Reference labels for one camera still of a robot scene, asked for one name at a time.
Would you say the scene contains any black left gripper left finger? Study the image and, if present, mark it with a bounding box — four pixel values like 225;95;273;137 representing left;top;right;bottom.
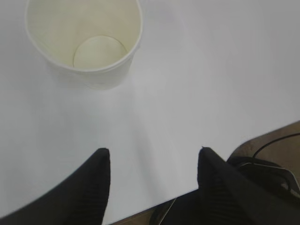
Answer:
0;148;110;225

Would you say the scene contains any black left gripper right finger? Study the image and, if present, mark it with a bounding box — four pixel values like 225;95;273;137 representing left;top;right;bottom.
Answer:
164;146;300;225

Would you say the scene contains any white paper cup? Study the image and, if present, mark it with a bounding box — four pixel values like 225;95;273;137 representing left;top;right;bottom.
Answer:
25;0;144;90

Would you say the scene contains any black cable under table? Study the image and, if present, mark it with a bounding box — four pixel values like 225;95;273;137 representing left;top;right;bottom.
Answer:
252;132;300;158

